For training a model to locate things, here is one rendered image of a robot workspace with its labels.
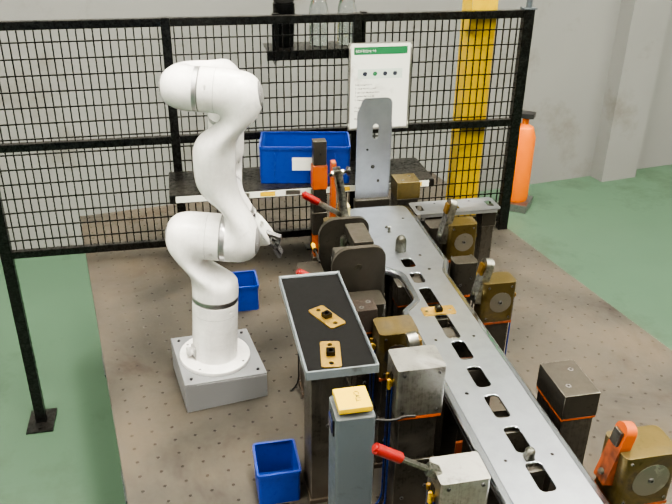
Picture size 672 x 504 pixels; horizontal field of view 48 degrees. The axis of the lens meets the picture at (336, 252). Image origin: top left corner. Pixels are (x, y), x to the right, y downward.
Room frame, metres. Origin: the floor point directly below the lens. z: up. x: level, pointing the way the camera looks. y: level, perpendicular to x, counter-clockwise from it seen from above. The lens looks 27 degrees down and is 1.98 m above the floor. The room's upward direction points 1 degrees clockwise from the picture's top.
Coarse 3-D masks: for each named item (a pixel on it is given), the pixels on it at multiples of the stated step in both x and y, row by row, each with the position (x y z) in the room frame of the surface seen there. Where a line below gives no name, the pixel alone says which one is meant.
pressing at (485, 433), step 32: (384, 224) 2.10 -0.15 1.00; (416, 224) 2.10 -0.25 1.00; (416, 256) 1.89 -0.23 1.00; (416, 288) 1.70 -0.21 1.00; (448, 288) 1.71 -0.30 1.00; (416, 320) 1.55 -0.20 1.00; (480, 320) 1.56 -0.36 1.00; (448, 352) 1.41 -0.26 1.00; (480, 352) 1.41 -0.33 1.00; (448, 384) 1.29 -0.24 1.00; (512, 384) 1.30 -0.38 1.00; (480, 416) 1.19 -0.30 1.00; (512, 416) 1.19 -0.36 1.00; (544, 416) 1.20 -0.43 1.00; (480, 448) 1.09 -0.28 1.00; (512, 448) 1.10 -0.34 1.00; (544, 448) 1.10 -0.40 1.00; (512, 480) 1.01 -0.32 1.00; (576, 480) 1.02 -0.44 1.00
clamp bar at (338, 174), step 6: (336, 168) 2.01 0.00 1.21; (348, 168) 2.01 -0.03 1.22; (330, 174) 2.00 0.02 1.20; (336, 174) 1.99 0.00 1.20; (342, 174) 2.00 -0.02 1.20; (348, 174) 2.01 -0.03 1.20; (336, 180) 1.99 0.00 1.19; (342, 180) 2.00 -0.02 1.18; (336, 186) 2.00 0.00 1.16; (342, 186) 2.00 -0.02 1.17; (336, 192) 2.02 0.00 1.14; (342, 192) 2.00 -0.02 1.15; (342, 198) 2.00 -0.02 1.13; (342, 204) 2.00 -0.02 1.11; (342, 210) 2.00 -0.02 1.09
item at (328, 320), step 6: (318, 306) 1.34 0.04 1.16; (324, 306) 1.34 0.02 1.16; (312, 312) 1.31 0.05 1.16; (318, 312) 1.31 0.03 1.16; (324, 312) 1.30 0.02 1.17; (330, 312) 1.30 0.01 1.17; (318, 318) 1.29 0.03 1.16; (324, 318) 1.29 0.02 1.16; (330, 318) 1.29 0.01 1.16; (336, 318) 1.29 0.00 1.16; (330, 324) 1.27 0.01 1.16; (336, 324) 1.27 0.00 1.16; (342, 324) 1.27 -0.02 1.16
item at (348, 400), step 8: (336, 392) 1.05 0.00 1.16; (344, 392) 1.05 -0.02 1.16; (352, 392) 1.05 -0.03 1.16; (360, 392) 1.06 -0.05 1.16; (336, 400) 1.03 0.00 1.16; (344, 400) 1.03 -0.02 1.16; (352, 400) 1.03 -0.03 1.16; (360, 400) 1.03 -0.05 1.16; (368, 400) 1.03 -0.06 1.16; (344, 408) 1.01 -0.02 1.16; (352, 408) 1.01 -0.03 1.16; (360, 408) 1.01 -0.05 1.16; (368, 408) 1.02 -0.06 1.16
